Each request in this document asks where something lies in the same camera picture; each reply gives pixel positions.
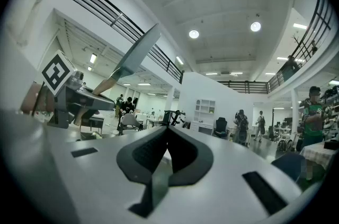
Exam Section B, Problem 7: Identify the person's left forearm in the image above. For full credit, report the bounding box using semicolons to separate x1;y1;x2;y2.
20;82;55;115

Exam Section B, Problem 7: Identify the wheelchair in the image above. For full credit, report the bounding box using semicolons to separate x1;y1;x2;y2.
276;137;293;153

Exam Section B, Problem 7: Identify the black office chair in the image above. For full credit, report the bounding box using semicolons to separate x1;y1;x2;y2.
212;117;229;139

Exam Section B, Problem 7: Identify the white plastic chair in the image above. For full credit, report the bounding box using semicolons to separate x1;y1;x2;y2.
118;113;144;136

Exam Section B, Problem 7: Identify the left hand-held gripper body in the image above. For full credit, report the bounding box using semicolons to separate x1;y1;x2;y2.
41;49;92;129

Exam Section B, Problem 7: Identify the black box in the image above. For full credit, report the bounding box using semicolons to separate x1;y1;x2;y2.
323;139;339;150

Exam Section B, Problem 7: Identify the grey pan with wooden handle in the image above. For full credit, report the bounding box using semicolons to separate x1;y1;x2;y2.
73;23;162;126

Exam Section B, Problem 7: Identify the curved black balcony railing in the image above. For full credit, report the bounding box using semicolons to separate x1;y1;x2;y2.
217;0;332;94

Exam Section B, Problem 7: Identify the white shelf cabinet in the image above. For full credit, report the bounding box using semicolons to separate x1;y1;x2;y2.
190;98;216;135

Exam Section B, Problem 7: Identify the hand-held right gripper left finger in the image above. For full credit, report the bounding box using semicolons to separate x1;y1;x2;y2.
116;126;170;219

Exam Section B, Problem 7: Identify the checked tablecloth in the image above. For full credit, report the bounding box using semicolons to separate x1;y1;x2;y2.
299;141;339;171

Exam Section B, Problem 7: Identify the long black balcony railing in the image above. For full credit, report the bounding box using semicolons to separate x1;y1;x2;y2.
72;0;184;84

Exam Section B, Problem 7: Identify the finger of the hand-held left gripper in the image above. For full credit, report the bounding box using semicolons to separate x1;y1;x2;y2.
65;86;116;113

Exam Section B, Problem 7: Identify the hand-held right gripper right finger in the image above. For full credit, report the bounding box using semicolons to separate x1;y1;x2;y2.
166;126;214;187

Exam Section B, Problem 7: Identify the thin black cable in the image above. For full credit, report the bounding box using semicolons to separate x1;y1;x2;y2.
31;81;45;117

